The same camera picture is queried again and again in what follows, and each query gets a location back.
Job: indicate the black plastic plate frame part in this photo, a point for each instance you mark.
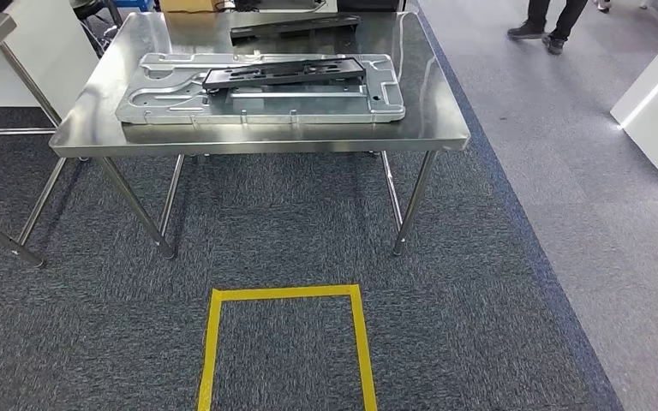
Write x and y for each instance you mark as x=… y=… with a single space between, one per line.
x=283 y=71
x=295 y=25

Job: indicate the brown cardboard box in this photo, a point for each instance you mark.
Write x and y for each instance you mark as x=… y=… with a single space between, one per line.
x=187 y=5

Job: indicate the aluminium fixture plate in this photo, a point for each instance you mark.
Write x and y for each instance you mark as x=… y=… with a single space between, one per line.
x=306 y=110

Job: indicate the white cabinet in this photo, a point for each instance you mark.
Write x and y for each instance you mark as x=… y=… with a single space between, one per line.
x=51 y=57

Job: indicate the standing person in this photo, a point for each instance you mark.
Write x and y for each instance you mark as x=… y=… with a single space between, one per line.
x=567 y=17

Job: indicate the stainless steel workbench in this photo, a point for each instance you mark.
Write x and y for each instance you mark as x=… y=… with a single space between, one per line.
x=431 y=113

